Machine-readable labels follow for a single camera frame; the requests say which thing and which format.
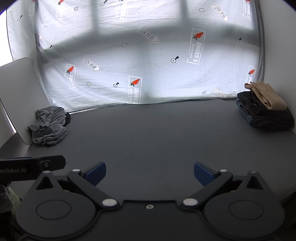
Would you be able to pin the tan folded garment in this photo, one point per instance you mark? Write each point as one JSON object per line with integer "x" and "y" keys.
{"x": 268, "y": 96}

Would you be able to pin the blue folded jeans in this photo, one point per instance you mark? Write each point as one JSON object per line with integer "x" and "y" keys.
{"x": 245, "y": 111}

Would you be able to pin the white printed sheet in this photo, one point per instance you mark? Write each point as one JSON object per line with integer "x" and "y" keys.
{"x": 161, "y": 76}

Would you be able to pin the black folded garment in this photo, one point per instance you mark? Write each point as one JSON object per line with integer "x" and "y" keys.
{"x": 270, "y": 118}

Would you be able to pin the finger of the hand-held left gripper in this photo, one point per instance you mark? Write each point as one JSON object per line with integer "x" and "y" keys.
{"x": 54, "y": 162}

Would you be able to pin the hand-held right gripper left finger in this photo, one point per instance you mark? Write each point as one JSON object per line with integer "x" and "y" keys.
{"x": 97, "y": 172}

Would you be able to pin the grey flat panel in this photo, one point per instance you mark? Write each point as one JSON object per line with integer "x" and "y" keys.
{"x": 20, "y": 92}

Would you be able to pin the grey hoodie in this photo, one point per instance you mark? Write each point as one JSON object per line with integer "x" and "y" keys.
{"x": 48, "y": 127}

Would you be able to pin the fuzzy grey cloth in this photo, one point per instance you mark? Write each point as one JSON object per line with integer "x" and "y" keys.
{"x": 5, "y": 204}

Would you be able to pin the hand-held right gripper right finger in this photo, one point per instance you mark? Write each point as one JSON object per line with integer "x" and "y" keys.
{"x": 203, "y": 173}

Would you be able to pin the black cloth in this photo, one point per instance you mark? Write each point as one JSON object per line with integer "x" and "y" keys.
{"x": 67, "y": 119}

